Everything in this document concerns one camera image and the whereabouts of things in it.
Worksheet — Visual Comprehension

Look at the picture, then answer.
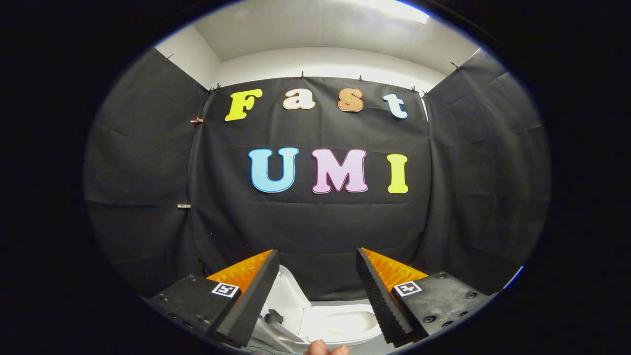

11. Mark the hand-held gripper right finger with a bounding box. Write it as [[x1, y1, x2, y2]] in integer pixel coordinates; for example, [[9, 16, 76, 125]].
[[356, 247, 493, 346]]

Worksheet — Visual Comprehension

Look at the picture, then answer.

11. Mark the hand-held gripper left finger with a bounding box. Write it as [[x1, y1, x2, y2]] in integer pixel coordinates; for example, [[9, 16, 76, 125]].
[[146, 249, 280, 349]]

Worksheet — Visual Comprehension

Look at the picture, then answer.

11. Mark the white toilet bowl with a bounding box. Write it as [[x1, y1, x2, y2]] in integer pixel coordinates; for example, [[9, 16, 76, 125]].
[[296, 303, 384, 347]]

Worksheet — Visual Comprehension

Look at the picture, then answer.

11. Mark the black backdrop cloth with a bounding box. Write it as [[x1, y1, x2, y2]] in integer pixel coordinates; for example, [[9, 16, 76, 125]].
[[83, 48, 552, 301]]

